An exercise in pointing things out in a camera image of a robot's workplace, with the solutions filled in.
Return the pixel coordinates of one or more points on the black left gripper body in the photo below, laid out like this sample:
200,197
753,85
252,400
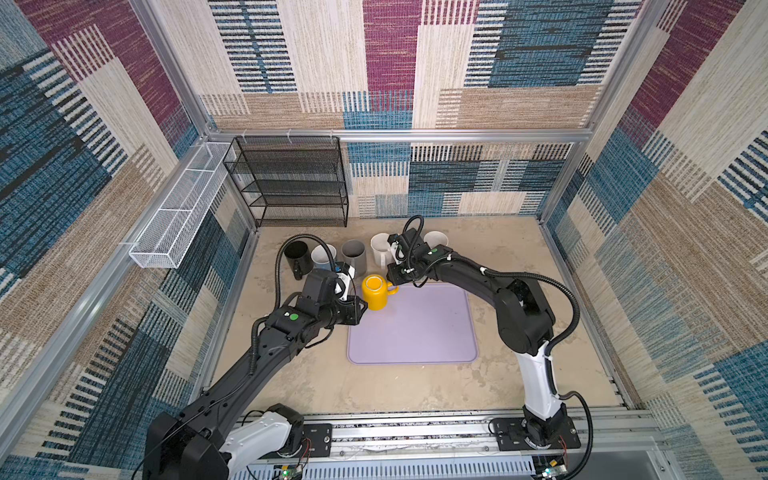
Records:
339,312

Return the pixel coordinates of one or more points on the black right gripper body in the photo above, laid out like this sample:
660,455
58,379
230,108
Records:
402,273

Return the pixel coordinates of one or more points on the light blue plain mug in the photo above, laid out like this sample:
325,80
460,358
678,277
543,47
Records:
436,238

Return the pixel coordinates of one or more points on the white ceramic mug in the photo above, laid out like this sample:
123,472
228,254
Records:
381,250

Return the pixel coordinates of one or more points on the blue floral dotted mug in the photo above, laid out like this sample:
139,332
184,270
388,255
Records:
322,257

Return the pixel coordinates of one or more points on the black ceramic mug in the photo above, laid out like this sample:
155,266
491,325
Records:
299,257

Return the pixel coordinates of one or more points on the yellow round mug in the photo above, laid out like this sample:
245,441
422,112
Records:
377,290

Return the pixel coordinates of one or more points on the grey ceramic mug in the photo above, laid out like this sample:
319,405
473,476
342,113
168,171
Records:
354,254

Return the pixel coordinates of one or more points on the lavender plastic tray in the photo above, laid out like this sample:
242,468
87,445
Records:
430,325

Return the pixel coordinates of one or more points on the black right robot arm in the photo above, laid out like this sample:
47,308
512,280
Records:
524,319

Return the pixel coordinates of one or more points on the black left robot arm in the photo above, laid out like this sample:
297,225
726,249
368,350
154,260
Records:
240,384

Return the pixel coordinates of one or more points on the black wire shelf rack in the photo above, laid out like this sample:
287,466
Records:
290,181

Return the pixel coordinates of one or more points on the white wire mesh basket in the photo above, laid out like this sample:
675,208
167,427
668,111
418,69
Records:
164,242

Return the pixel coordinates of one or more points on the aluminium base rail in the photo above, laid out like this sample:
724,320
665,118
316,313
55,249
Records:
467,444

